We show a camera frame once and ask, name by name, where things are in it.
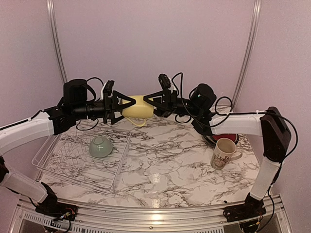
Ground aluminium right corner post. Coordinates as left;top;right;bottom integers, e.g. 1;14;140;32
232;0;262;109

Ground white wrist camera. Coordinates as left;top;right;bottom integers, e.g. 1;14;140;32
100;80;115;100
158;74;178;93

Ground white wire dish rack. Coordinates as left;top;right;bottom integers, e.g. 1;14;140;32
32;121;131;193

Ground floral tall mug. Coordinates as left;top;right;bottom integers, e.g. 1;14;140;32
210;138;242;170

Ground aluminium front rail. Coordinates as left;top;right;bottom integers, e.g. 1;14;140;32
9;195;292;233

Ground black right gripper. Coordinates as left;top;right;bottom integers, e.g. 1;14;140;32
141;89;202;117

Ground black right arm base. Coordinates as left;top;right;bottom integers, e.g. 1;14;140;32
223;198;267;222

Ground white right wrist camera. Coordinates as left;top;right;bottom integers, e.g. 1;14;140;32
158;74;178;93

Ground aluminium corner post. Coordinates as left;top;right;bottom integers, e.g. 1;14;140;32
232;0;262;109
47;0;68;83

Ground pale green butterfly cup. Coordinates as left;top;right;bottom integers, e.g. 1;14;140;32
88;136;113;158

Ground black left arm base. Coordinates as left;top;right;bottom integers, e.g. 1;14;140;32
35;202;78;221

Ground aluminium left corner post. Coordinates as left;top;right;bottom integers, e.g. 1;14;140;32
47;0;68;83

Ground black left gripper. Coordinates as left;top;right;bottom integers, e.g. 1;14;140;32
72;89;136;124

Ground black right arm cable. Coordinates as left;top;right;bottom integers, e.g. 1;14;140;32
171;72;299;220

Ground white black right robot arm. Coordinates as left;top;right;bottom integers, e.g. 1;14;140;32
143;83;295;217

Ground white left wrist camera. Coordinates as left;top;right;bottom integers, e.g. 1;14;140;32
100;80;115;100

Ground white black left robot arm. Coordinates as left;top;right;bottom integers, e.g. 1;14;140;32
0;79;136;216

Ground red floral plate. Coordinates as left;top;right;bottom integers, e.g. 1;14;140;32
211;134;239;144

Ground yellow mug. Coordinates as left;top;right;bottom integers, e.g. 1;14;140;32
121;95;154;127

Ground pale green floral plate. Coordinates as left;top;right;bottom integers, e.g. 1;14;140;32
202;135;217;145

